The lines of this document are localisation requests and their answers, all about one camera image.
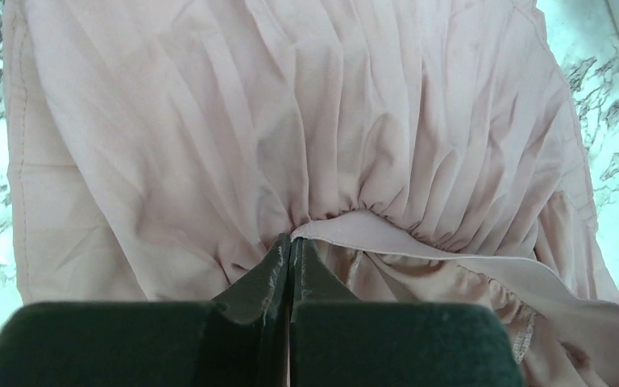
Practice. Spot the pink skirt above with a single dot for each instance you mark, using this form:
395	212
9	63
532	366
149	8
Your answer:
432	148

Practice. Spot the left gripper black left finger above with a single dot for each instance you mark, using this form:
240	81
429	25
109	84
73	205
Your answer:
236	339

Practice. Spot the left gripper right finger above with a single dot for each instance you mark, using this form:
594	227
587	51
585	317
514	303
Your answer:
335	339

